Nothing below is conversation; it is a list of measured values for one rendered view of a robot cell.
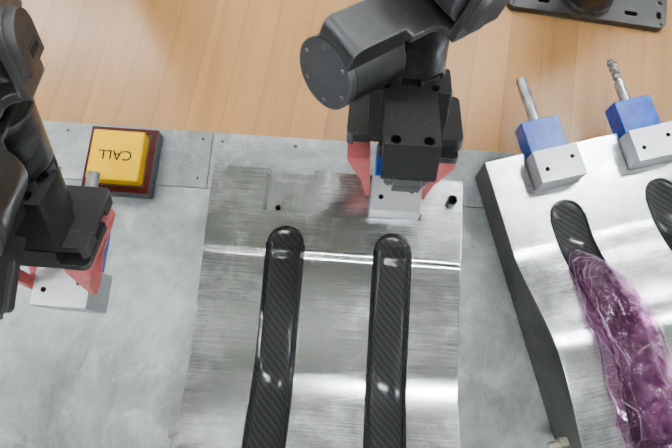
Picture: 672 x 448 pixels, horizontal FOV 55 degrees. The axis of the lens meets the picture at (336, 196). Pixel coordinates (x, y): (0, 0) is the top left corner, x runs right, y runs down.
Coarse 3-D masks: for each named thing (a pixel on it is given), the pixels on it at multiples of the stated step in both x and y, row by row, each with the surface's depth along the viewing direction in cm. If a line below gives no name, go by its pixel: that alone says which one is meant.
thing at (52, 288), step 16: (96, 176) 61; (48, 272) 57; (64, 272) 57; (48, 288) 56; (64, 288) 56; (80, 288) 56; (32, 304) 56; (48, 304) 56; (64, 304) 56; (80, 304) 56; (96, 304) 58
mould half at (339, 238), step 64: (256, 192) 66; (320, 192) 66; (448, 192) 66; (256, 256) 65; (320, 256) 65; (448, 256) 64; (256, 320) 63; (320, 320) 63; (448, 320) 63; (192, 384) 61; (320, 384) 61; (448, 384) 62
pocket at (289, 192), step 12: (276, 180) 69; (288, 180) 69; (300, 180) 68; (312, 180) 68; (276, 192) 69; (288, 192) 69; (300, 192) 69; (312, 192) 69; (264, 204) 67; (276, 204) 69; (288, 204) 69; (300, 204) 69; (312, 204) 69
